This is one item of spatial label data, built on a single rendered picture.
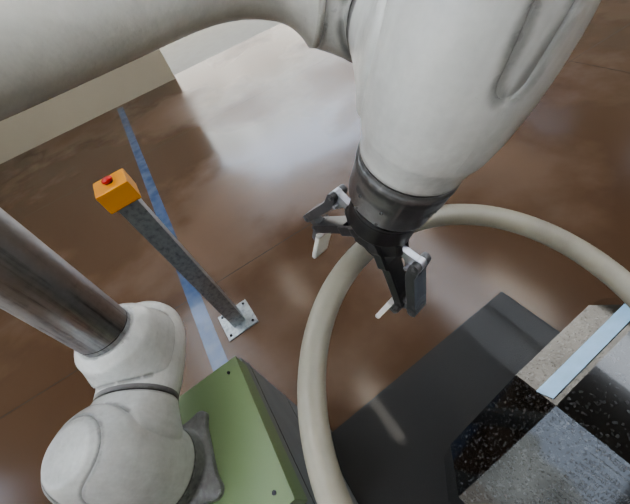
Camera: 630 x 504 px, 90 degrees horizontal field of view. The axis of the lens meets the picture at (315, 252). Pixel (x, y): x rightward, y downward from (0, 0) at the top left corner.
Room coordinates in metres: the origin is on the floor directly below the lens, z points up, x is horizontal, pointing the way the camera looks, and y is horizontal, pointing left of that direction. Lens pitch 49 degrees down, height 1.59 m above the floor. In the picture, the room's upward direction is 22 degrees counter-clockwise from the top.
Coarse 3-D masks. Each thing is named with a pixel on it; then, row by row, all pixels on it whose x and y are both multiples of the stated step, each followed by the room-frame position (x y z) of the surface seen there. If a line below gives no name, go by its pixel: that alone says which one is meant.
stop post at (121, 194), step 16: (112, 176) 1.15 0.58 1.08; (128, 176) 1.16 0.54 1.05; (96, 192) 1.08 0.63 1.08; (112, 192) 1.06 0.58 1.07; (128, 192) 1.07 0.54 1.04; (112, 208) 1.05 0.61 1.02; (128, 208) 1.08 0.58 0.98; (144, 208) 1.09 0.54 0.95; (144, 224) 1.08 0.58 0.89; (160, 224) 1.10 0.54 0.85; (160, 240) 1.08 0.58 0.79; (176, 240) 1.13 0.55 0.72; (176, 256) 1.08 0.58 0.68; (192, 272) 1.08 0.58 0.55; (208, 288) 1.08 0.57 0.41; (224, 304) 1.08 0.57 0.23; (240, 304) 1.21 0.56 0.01; (224, 320) 1.14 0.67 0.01; (240, 320) 1.08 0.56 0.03; (256, 320) 1.06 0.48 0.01
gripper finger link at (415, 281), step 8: (424, 256) 0.19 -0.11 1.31; (416, 264) 0.18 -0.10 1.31; (408, 272) 0.19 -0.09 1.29; (416, 272) 0.18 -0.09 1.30; (424, 272) 0.19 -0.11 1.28; (408, 280) 0.18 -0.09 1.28; (416, 280) 0.18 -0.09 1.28; (424, 280) 0.19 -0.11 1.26; (408, 288) 0.18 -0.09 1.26; (416, 288) 0.18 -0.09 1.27; (424, 288) 0.18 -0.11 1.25; (408, 296) 0.18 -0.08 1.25; (416, 296) 0.18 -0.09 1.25; (424, 296) 0.18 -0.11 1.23; (408, 304) 0.18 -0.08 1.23; (416, 304) 0.17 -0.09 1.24; (424, 304) 0.18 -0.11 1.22; (408, 312) 0.18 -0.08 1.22; (416, 312) 0.17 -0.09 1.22
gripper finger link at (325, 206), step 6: (342, 186) 0.29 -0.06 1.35; (330, 192) 0.29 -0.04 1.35; (330, 198) 0.28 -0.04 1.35; (336, 198) 0.28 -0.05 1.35; (324, 204) 0.29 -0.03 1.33; (330, 204) 0.28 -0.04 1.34; (312, 210) 0.32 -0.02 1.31; (318, 210) 0.31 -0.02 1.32; (324, 210) 0.30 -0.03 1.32; (306, 216) 0.33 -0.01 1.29; (312, 216) 0.32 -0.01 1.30; (318, 216) 0.31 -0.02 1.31
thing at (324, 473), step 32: (448, 224) 0.27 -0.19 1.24; (480, 224) 0.26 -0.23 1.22; (512, 224) 0.24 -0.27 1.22; (544, 224) 0.23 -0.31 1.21; (352, 256) 0.24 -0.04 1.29; (576, 256) 0.18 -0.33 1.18; (608, 256) 0.17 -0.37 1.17; (320, 320) 0.17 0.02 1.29; (320, 352) 0.14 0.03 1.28; (320, 384) 0.12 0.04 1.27; (320, 416) 0.09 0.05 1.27; (320, 448) 0.06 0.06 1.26; (320, 480) 0.04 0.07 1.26
